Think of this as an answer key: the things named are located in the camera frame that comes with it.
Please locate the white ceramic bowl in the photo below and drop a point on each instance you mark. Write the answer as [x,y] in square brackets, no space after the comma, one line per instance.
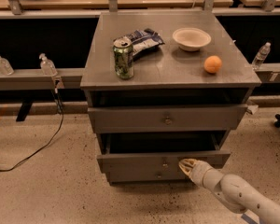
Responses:
[191,39]

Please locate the clear water bottle right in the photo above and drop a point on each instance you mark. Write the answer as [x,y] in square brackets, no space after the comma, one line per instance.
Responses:
[261,55]

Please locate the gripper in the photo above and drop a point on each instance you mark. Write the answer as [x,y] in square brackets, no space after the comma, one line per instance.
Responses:
[200,172]

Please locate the grey drawer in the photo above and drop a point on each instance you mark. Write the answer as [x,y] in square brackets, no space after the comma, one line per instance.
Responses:
[116,177]
[159,152]
[165,118]

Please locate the clear bottle far left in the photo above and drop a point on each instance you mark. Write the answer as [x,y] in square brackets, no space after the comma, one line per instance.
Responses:
[5,67]

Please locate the blue white chip bag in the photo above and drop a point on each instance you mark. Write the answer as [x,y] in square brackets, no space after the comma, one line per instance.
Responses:
[143,41]

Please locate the orange fruit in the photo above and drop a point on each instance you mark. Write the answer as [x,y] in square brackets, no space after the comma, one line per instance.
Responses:
[212,64]

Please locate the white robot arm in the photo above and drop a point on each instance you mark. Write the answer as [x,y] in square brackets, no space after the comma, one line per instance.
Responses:
[232,191]

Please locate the grey top drawer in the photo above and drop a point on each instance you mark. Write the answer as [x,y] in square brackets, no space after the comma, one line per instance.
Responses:
[165,118]

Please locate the green soda can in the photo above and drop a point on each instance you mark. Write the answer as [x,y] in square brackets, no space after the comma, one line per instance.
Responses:
[123,55]

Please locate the clear bottle near cabinet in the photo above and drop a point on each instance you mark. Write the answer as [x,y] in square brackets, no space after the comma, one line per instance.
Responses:
[47,66]

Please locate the grey bottom drawer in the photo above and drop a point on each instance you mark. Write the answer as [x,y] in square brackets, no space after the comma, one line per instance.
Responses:
[116,177]

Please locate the grey wooden drawer cabinet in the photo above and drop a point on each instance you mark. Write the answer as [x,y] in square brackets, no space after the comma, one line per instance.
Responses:
[168,75]

